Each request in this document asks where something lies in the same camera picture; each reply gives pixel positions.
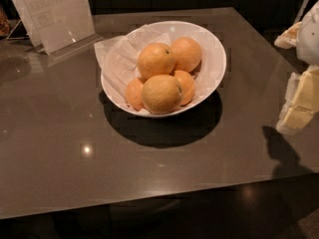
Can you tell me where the white paper liner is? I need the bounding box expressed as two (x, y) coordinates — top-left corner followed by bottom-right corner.
(94, 25), (171, 100)

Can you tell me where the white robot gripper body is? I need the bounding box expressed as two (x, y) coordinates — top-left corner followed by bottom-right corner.
(296, 1), (319, 65)

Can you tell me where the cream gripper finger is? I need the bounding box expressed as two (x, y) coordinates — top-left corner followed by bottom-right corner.
(274, 22), (301, 49)
(276, 65), (319, 135)

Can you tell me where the brown object at left edge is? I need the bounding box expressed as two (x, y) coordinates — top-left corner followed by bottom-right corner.
(0, 9), (11, 37)

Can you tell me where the front yellowish orange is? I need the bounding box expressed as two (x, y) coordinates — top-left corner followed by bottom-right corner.
(142, 75), (183, 115)

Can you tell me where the white ceramic bowl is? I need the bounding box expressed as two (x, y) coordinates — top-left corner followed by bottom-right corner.
(106, 21), (226, 118)

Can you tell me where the clear acrylic sign holder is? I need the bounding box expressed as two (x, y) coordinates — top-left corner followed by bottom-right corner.
(12, 0), (102, 59)

